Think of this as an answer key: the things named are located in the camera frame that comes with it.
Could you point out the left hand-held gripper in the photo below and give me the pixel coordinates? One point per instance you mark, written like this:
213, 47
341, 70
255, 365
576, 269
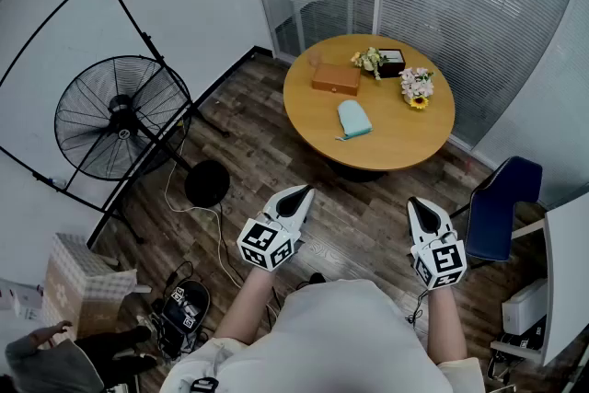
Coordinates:
264, 244

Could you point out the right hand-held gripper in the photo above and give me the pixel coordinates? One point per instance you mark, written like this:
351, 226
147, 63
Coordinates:
442, 262

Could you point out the light blue pouch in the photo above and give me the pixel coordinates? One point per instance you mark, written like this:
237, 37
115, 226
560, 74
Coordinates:
354, 119

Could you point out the person's right forearm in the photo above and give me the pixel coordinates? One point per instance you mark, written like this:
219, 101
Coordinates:
445, 327

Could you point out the person's left forearm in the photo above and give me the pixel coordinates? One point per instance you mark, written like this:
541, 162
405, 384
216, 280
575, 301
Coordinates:
244, 308

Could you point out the blue chair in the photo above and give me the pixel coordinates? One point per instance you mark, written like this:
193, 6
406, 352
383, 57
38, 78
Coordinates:
494, 211

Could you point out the person's black-clad leg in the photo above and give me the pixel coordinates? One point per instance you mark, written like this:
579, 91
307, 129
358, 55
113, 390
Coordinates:
317, 278

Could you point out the black table base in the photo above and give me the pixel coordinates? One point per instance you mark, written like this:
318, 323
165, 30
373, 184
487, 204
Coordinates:
359, 174

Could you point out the white box device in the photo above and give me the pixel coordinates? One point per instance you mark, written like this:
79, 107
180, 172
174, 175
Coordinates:
524, 306

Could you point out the black device with markers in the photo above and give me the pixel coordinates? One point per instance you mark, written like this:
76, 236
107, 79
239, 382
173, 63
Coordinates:
193, 294

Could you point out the person's white shirt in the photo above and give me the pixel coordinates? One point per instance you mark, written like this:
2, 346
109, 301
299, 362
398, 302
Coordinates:
331, 336

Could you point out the brown wooden box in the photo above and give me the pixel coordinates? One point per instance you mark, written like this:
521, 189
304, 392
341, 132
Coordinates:
336, 78

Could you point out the pink flowers with sunflower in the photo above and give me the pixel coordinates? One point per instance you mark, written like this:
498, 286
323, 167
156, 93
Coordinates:
416, 85

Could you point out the black striped bag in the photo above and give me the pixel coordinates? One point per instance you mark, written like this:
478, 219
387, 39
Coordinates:
515, 343

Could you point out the white desk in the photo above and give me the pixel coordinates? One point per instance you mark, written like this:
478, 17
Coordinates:
568, 271

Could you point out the clear glass cup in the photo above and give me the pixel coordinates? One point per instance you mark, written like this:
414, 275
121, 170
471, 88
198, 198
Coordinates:
315, 56

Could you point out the dark brown box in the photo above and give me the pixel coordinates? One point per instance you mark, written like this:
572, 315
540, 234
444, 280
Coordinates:
396, 64

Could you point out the yellow flower bouquet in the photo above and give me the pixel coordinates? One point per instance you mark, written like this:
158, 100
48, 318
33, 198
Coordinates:
368, 60

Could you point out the black floor fan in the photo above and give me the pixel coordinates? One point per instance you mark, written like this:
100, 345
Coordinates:
122, 110

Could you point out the black clip device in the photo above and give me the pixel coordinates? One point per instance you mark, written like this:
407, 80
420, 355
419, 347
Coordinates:
204, 384

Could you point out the checkered cardboard box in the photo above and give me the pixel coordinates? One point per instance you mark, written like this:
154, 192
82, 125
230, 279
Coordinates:
78, 280

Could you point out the black metal frame stand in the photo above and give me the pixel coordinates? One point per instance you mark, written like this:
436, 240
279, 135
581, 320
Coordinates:
154, 48

